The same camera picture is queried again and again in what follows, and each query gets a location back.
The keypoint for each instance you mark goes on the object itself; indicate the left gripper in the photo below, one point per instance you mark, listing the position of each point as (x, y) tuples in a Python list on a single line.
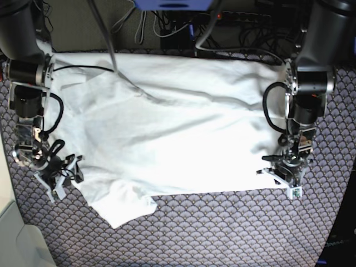
[(291, 171)]

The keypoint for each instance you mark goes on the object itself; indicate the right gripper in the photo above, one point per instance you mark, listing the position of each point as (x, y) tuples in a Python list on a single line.
[(52, 172)]

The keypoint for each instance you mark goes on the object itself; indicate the white T-shirt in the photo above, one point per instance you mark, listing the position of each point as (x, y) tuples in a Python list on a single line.
[(162, 125)]

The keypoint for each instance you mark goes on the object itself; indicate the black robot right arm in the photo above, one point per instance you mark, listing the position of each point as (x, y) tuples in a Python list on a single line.
[(26, 43)]

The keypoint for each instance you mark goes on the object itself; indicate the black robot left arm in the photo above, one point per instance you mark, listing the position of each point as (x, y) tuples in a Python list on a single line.
[(310, 79)]

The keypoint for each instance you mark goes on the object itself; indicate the patterned fan-print tablecloth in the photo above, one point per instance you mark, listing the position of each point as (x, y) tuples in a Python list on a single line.
[(232, 228)]

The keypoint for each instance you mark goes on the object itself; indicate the black box under table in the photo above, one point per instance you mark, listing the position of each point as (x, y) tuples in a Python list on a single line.
[(182, 40)]

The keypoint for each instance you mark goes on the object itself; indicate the black power strip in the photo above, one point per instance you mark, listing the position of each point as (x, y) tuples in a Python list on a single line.
[(245, 17)]

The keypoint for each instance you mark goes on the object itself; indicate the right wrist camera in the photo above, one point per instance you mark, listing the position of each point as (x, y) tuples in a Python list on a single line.
[(57, 193)]

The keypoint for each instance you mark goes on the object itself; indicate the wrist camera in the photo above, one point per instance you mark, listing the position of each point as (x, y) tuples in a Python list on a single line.
[(294, 192), (57, 193)]

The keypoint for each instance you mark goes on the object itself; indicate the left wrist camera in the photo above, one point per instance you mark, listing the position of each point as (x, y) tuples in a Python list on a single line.
[(294, 192)]

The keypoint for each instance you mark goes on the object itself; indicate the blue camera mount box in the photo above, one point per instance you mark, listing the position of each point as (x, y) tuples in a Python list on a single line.
[(173, 5)]

